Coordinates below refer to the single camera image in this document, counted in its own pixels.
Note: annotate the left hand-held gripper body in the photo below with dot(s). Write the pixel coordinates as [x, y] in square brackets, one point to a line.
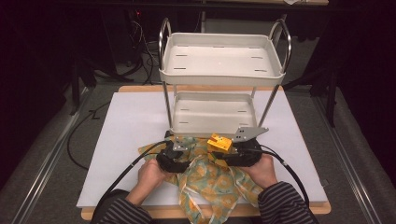
[172, 161]

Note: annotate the yellow green patterned cloth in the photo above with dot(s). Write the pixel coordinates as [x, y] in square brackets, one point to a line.
[211, 180]

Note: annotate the white two-tier cart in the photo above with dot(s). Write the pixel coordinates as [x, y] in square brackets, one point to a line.
[218, 62]

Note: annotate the black caster wheel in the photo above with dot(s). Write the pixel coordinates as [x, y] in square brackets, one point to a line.
[168, 134]

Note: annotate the person's left hand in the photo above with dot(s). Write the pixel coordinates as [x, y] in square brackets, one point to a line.
[151, 175]

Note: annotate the yellow box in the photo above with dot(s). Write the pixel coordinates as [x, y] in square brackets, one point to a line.
[219, 143]

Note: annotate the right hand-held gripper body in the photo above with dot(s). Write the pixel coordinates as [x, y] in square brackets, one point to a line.
[244, 155]

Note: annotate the white board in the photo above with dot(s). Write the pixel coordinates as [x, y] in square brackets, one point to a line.
[130, 137]

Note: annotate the person's right hand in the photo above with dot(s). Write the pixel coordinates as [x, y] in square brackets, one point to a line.
[261, 172]

